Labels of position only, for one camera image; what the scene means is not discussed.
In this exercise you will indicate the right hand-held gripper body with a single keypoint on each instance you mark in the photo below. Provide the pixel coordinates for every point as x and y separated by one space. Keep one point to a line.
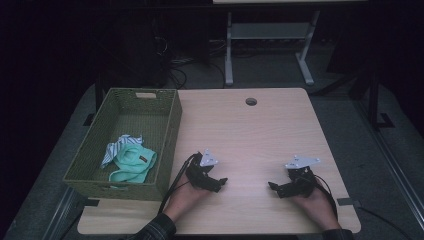
300 183

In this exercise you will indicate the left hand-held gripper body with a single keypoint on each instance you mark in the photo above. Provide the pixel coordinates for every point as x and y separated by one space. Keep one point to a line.
197 175

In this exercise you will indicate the mint green underwear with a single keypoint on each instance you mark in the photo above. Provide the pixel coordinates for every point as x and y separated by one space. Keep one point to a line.
133 163

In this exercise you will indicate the green woven basket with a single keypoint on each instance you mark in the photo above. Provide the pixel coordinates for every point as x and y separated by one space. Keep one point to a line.
133 126

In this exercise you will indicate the blue white striped underwear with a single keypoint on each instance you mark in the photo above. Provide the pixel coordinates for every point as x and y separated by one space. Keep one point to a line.
111 151

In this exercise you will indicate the person's right hand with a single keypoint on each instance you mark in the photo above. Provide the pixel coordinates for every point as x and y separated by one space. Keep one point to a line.
316 206

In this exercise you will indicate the person's left hand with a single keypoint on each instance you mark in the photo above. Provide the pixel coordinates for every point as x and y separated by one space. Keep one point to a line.
183 200

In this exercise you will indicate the grey tape strip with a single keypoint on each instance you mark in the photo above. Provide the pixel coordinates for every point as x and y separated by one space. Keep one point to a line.
348 201

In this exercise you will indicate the grey round table grommet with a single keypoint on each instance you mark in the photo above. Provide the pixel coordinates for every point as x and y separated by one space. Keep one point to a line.
251 101

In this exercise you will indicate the dark tape strip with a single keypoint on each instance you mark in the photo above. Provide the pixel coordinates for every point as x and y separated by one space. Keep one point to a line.
91 202

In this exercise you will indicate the black metal stand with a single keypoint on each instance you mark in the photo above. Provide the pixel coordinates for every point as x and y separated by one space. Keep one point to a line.
374 100

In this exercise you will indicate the metal floor rail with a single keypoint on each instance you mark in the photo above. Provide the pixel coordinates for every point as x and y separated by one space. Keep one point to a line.
60 213
393 166

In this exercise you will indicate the white metal table frame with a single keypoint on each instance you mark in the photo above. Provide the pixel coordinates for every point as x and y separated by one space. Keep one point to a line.
270 30

